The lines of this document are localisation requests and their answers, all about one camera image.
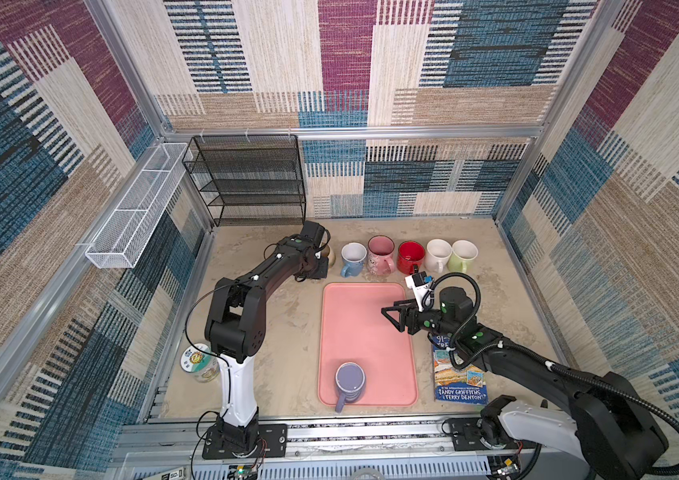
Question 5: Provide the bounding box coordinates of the red ceramic mug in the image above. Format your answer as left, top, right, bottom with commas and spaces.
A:
397, 240, 427, 276

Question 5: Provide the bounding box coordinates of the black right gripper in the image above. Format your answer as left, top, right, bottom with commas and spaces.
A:
380, 296, 457, 339

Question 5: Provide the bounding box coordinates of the pink plastic tray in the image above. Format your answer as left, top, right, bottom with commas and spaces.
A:
317, 282, 419, 407

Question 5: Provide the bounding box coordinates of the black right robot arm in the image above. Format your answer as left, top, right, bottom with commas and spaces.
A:
381, 284, 679, 479

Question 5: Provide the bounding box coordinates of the white ceramic mug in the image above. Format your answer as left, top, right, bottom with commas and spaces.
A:
423, 239, 453, 275

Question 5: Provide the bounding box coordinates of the purple ceramic mug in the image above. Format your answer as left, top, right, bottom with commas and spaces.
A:
334, 362, 367, 413

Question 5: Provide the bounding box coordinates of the aluminium front rail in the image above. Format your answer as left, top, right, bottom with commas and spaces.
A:
107, 413, 623, 480

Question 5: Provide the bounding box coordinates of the beige speckled ceramic mug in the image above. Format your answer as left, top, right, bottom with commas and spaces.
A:
321, 245, 336, 268

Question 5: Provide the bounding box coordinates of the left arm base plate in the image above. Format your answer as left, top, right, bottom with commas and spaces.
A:
201, 423, 288, 460

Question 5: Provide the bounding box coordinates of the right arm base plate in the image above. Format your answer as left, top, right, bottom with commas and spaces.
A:
441, 416, 537, 452

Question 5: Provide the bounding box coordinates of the blue treehouse paperback book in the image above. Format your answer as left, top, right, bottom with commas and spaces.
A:
431, 336, 489, 406

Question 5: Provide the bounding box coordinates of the blue ceramic mug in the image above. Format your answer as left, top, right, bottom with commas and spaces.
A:
341, 242, 367, 278

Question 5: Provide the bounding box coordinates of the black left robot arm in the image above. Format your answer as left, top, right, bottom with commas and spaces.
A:
204, 221, 330, 456

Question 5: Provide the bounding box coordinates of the round tape roll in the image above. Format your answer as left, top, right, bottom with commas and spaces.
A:
179, 343, 220, 383

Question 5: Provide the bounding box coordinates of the black corrugated cable conduit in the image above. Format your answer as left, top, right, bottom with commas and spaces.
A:
425, 272, 679, 477

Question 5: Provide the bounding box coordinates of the light green ceramic mug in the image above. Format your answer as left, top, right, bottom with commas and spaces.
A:
447, 240, 479, 273

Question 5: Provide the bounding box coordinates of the pink patterned glass mug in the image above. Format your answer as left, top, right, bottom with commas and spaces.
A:
367, 235, 397, 276

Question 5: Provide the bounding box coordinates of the white wire mesh basket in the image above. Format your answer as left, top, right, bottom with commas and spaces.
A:
85, 143, 188, 269

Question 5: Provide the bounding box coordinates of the black wire shelf rack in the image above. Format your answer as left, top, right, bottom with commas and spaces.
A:
183, 135, 306, 227

